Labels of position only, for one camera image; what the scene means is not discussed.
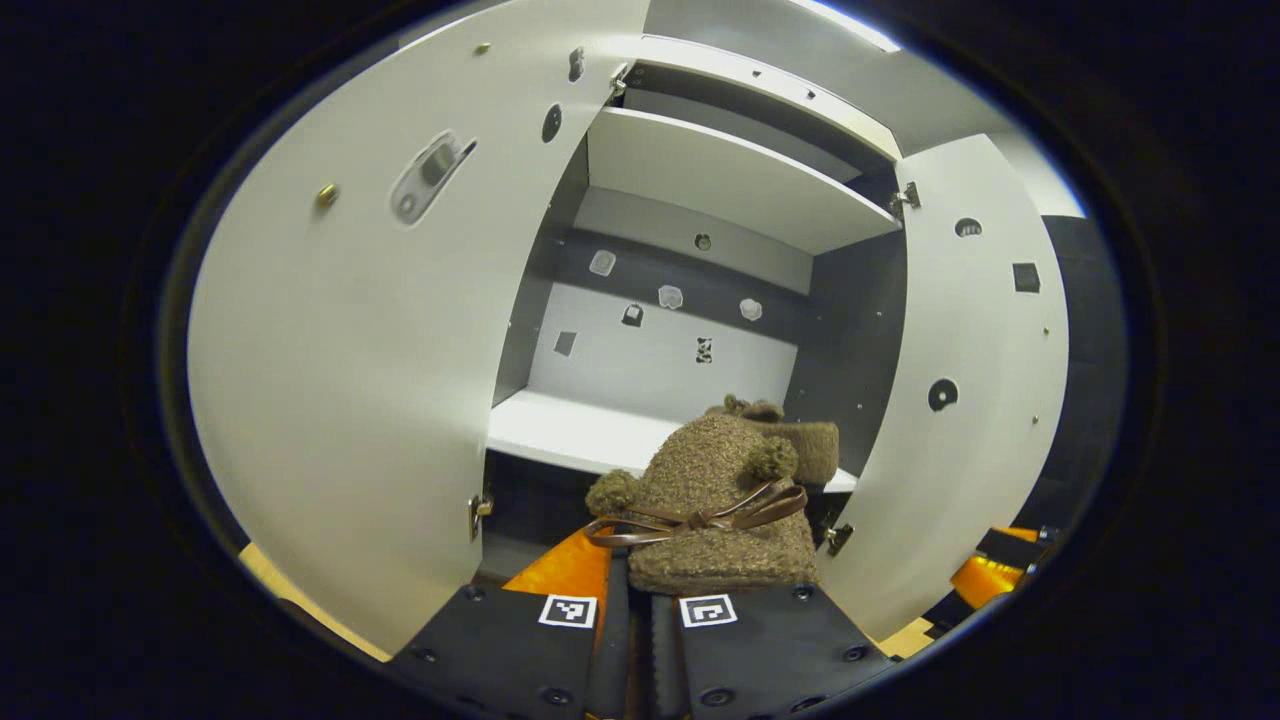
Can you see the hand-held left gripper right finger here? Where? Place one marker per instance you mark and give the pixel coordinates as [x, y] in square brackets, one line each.
[760, 650]

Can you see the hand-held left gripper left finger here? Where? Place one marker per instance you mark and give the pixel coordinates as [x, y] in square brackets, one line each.
[500, 650]

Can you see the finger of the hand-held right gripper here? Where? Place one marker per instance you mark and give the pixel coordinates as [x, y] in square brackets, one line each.
[985, 580]
[1015, 548]

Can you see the white cabinet door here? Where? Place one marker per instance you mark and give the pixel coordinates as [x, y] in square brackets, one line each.
[350, 350]
[960, 450]

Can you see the brown fuzzy shoe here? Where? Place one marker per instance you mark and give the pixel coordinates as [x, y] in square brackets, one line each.
[710, 480]
[815, 445]

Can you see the white cabinet shelf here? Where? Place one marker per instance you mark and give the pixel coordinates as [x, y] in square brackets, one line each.
[740, 180]
[560, 430]

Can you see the black backdrop cloth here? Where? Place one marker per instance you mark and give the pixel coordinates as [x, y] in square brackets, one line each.
[1085, 380]

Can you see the ceiling light panel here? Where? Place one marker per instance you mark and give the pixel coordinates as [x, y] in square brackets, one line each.
[850, 25]

